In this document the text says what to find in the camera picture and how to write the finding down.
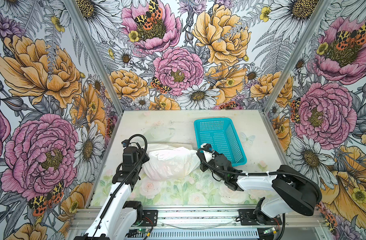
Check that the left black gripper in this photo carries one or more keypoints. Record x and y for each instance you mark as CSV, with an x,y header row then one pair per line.
x,y
141,152

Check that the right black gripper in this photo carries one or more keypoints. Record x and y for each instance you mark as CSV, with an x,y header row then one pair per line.
x,y
204,157

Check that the teal plastic basket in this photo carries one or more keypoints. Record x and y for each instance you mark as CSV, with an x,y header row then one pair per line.
x,y
221,134

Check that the white plastic bag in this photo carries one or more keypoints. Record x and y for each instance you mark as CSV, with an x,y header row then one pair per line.
x,y
170,161

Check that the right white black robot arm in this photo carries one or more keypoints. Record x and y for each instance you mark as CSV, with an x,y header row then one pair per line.
x,y
294,191

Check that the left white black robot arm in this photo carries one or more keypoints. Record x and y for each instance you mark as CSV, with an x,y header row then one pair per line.
x,y
118,214

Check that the green circuit board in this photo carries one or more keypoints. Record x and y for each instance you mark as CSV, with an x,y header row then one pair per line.
x,y
137,233

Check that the white vented grille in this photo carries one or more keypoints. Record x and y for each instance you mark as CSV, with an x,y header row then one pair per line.
x,y
207,234

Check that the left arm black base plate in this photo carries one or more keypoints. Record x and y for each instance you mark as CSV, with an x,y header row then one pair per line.
x,y
149,219

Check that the aluminium front rail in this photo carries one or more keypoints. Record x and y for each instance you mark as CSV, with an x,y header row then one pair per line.
x,y
222,216

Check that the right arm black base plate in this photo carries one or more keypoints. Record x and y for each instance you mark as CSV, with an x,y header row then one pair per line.
x,y
248,217

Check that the left aluminium corner post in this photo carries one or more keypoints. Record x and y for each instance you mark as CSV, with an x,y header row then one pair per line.
x,y
87,39

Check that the aluminium corner post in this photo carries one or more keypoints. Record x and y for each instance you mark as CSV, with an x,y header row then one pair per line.
x,y
87,39
310,28

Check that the right aluminium corner post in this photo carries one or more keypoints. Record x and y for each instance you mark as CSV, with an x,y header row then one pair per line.
x,y
310,28

